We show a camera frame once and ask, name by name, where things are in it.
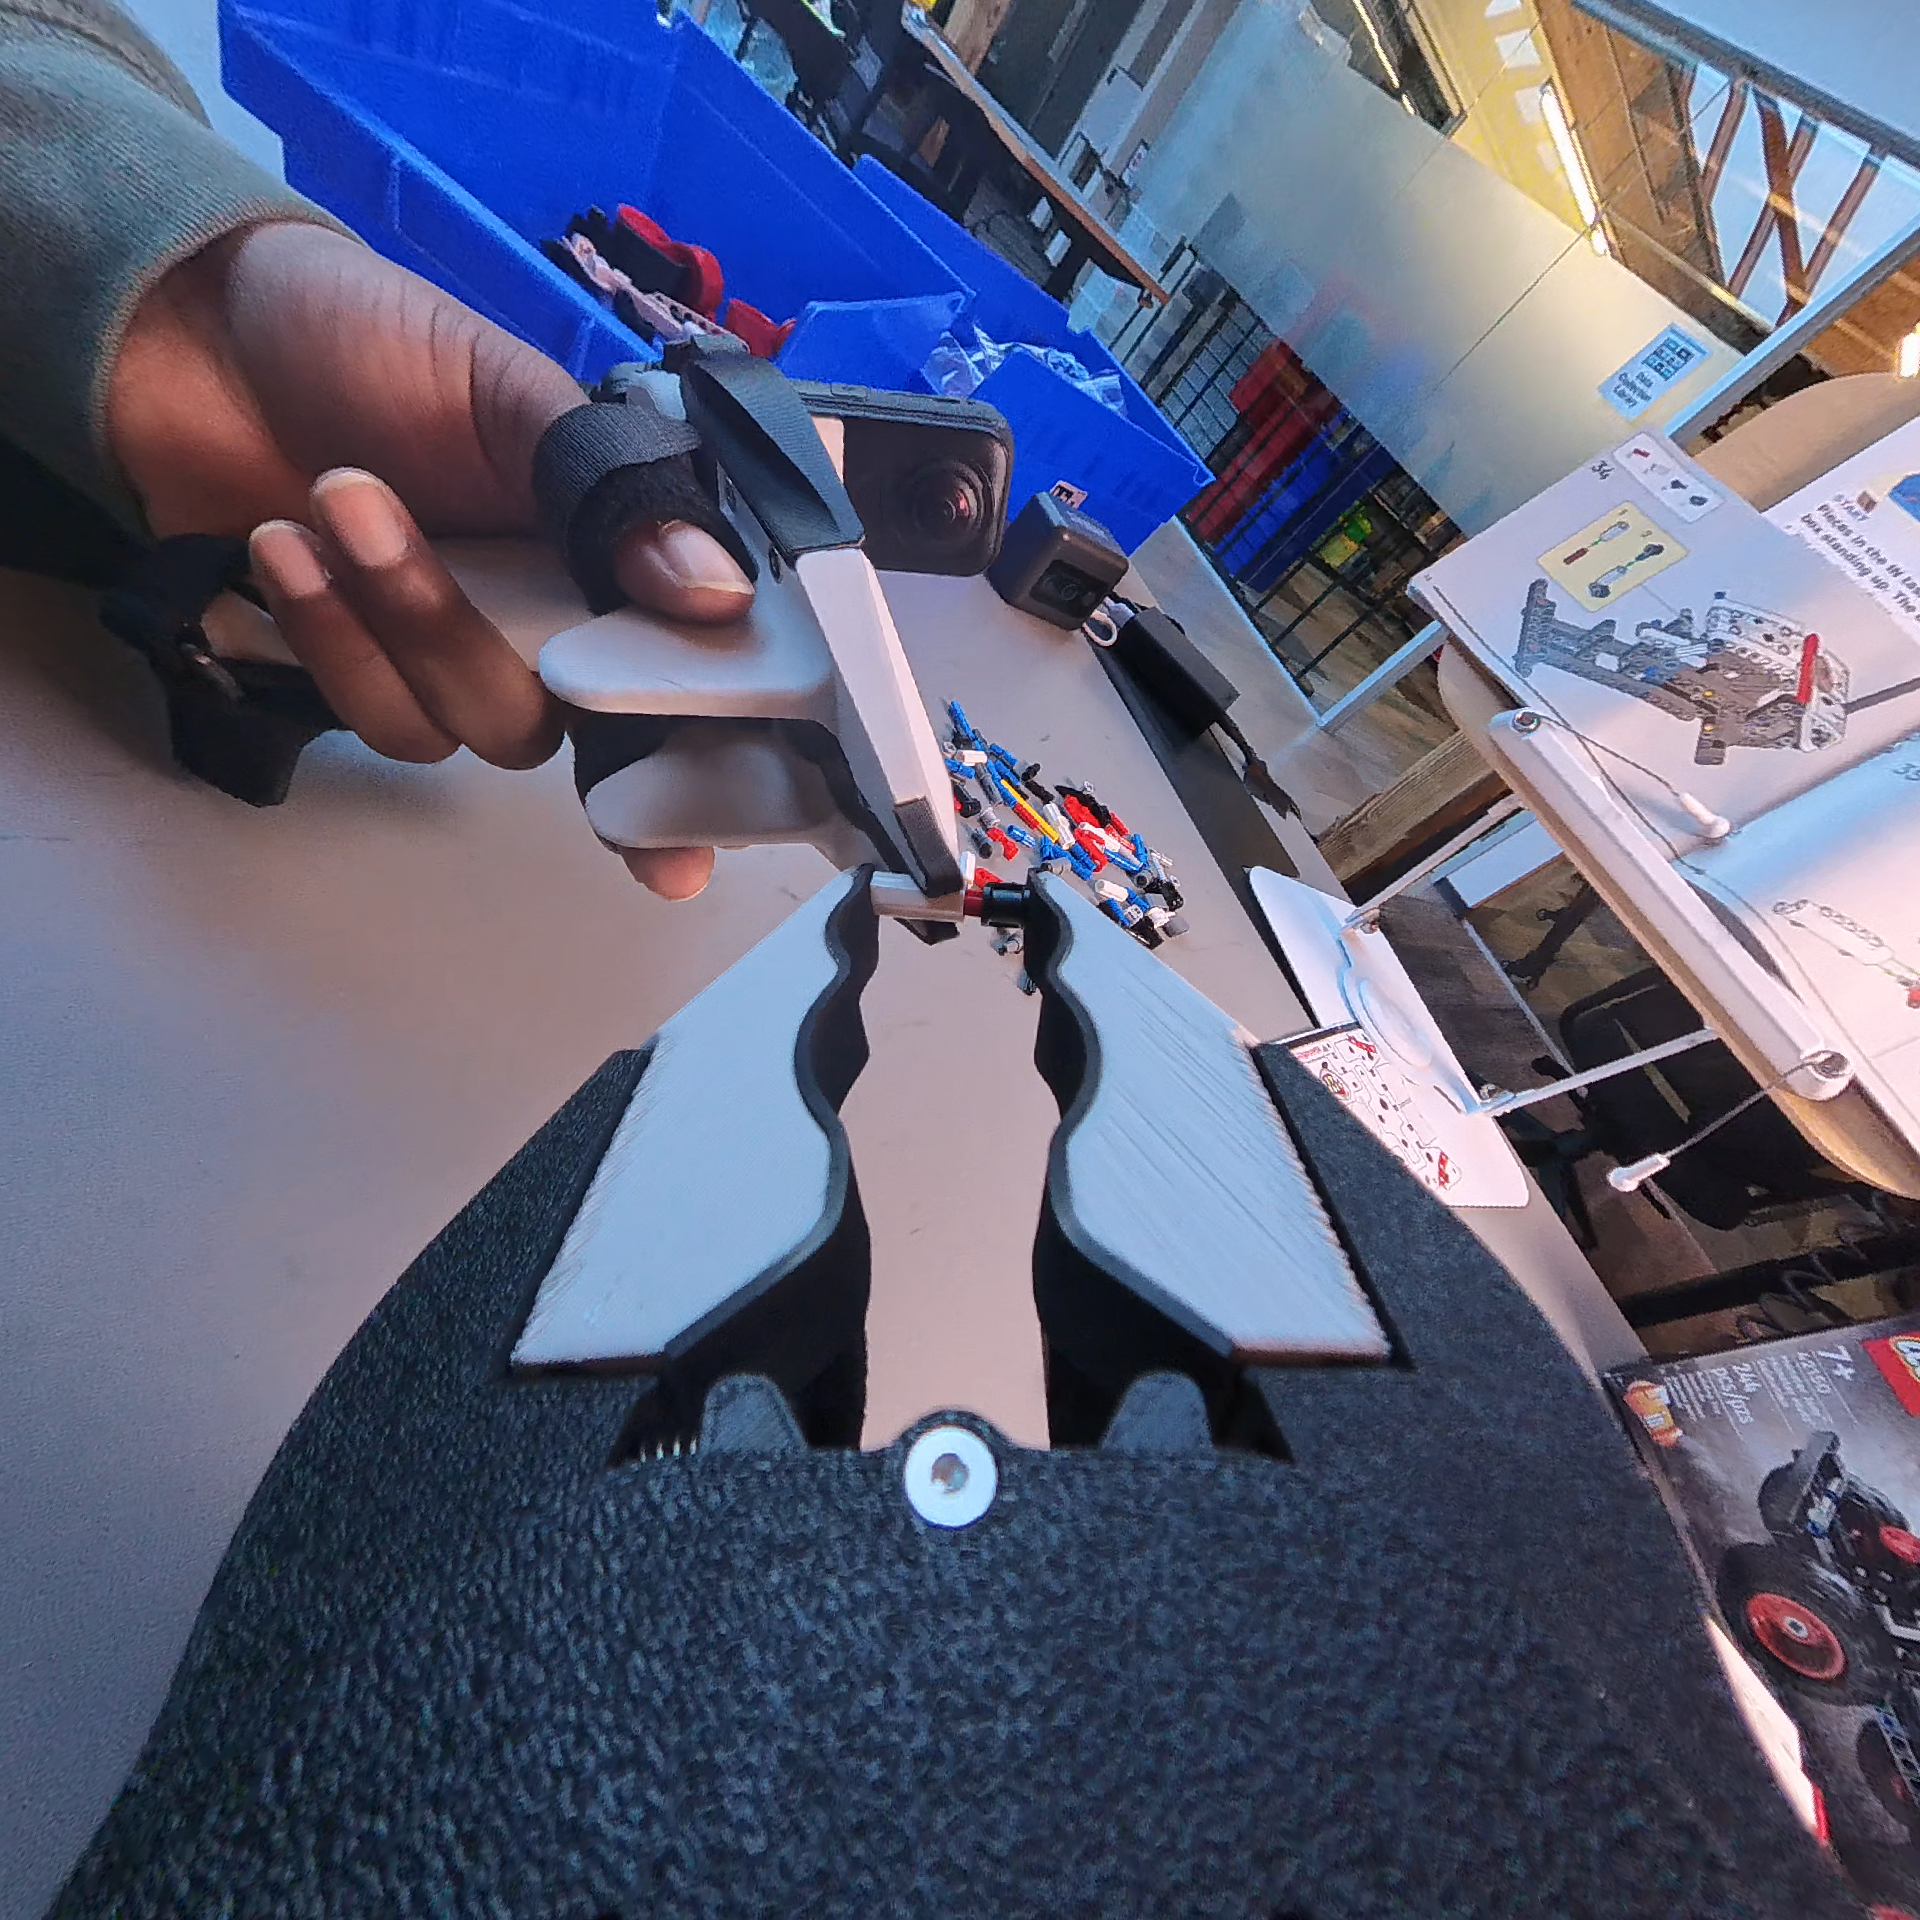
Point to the person's left hand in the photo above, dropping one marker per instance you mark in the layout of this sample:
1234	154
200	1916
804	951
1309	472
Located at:
375	388

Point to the small black camera device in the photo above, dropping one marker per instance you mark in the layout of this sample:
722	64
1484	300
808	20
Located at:
1058	563

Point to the black flat box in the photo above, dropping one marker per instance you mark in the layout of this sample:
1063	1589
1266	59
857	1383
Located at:
1178	667

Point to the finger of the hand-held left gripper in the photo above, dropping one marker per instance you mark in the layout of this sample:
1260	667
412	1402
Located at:
863	675

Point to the white book stand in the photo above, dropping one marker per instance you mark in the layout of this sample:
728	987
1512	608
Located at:
1650	884

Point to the grey desk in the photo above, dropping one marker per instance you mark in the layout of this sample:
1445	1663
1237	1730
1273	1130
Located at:
300	1124

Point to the blue paper sign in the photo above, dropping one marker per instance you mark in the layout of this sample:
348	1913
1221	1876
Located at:
1650	372

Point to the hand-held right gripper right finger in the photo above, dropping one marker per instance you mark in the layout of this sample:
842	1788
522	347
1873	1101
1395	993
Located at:
1213	1200

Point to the white sticker sheet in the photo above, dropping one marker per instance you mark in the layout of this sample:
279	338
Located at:
1440	1154

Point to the light grey tube piece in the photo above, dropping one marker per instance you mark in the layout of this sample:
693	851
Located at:
914	896

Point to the stack of coloured crates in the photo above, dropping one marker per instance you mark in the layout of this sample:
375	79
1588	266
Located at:
1276	434

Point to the Lego instruction booklet on stand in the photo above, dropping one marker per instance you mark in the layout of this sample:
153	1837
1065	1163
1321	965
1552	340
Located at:
1785	427

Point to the person's left forearm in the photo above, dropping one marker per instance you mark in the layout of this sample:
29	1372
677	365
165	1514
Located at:
89	180

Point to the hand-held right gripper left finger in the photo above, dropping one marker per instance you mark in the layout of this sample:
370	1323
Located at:
690	1200

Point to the toy truck set box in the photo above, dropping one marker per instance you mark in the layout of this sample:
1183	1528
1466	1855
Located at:
1769	1499

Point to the pile of small building pieces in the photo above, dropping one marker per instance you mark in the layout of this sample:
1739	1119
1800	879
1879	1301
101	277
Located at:
1049	819

